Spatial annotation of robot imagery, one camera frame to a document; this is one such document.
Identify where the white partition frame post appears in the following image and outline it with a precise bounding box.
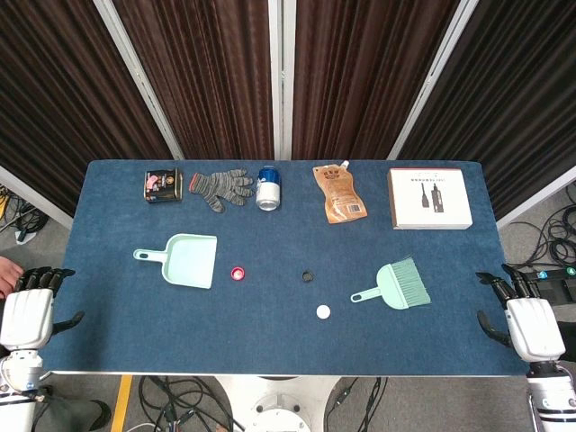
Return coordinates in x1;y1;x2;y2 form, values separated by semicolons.
387;0;481;161
0;164;74;229
494;165;576;227
93;0;184;161
267;0;294;161

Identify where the mint green plastic dustpan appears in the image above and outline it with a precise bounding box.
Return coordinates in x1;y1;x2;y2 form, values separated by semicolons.
132;233;219;290

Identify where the white cardboard product box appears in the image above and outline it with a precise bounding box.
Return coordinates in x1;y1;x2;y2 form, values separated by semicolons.
387;167;474;230

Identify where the mint green hand brush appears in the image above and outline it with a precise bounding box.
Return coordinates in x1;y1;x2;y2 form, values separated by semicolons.
350;256;432;311

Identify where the white jar blue lid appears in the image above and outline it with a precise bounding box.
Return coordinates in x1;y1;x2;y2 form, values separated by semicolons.
255;165;284;212

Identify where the grey knitted work glove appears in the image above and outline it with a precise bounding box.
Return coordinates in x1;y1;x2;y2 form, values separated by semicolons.
187;168;256;214

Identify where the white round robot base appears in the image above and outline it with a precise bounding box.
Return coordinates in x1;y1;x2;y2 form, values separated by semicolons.
214;375;348;432

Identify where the brown pleated curtain panel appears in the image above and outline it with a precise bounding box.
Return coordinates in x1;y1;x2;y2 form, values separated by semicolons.
397;0;576;221
291;0;462;161
0;0;174;218
111;0;275;161

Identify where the bystander bare limb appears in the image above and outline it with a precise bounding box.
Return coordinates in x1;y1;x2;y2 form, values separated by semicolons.
0;256;24;299

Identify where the blue felt table cloth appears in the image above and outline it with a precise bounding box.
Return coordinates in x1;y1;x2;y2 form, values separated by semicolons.
47;159;528;377

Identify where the brown spouted refill pouch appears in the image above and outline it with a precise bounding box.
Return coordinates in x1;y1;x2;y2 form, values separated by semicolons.
312;159;368;225

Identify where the black luncheon meat tin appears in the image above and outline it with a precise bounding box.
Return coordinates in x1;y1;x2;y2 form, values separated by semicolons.
143;167;184;204

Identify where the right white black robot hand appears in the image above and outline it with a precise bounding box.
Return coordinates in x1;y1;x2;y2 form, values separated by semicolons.
475;263;567;364

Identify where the black floor cable bundle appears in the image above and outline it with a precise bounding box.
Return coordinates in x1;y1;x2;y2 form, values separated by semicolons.
136;375;236;432
322;375;389;429
507;179;576;267
0;183;48;245

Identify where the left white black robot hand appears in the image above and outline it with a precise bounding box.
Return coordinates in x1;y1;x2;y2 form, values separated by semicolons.
0;265;86;352

